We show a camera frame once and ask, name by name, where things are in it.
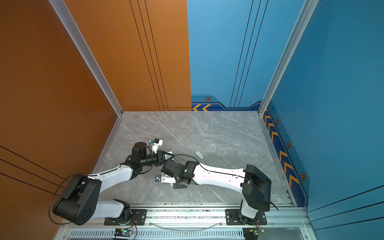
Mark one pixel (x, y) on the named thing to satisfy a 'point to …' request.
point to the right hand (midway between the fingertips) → (176, 175)
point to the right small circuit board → (252, 233)
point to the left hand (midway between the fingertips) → (174, 156)
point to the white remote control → (167, 156)
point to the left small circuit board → (121, 232)
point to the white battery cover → (198, 153)
